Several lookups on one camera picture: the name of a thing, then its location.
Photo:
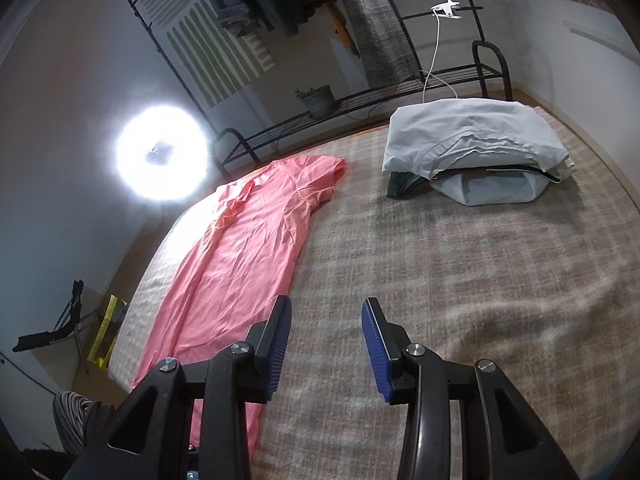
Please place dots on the black folding stand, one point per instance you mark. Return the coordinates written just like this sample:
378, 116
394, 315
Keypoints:
35, 342

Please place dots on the black light stand pole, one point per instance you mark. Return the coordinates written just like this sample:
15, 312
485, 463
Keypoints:
150, 27

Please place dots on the potted plant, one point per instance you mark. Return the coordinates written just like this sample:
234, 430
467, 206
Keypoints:
320, 102

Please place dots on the pink garment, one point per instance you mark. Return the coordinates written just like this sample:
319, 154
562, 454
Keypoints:
240, 260

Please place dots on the striped cloth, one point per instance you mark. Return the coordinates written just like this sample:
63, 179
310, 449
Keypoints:
67, 415

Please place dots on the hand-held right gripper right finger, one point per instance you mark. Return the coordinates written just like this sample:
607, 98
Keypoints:
375, 355

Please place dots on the dark green folded garment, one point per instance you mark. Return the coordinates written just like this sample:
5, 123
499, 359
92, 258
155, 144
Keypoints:
400, 182

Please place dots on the grey plaid hanging cloth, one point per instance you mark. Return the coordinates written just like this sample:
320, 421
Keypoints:
380, 35

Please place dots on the pale white folded garment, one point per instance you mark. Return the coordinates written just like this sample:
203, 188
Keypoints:
490, 190

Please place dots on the light grey folded garment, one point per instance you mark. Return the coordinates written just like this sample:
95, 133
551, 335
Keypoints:
475, 130

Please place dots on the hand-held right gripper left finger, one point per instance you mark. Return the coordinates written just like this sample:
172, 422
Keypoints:
280, 350

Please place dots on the yellow bag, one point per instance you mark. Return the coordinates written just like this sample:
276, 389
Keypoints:
102, 330

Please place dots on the white wall trim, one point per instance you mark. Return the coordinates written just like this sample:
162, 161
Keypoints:
590, 32

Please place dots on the green striped wall hanging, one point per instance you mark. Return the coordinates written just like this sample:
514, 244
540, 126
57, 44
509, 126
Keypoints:
200, 50

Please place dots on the black metal clothes rack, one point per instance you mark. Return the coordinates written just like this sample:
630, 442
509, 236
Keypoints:
230, 132

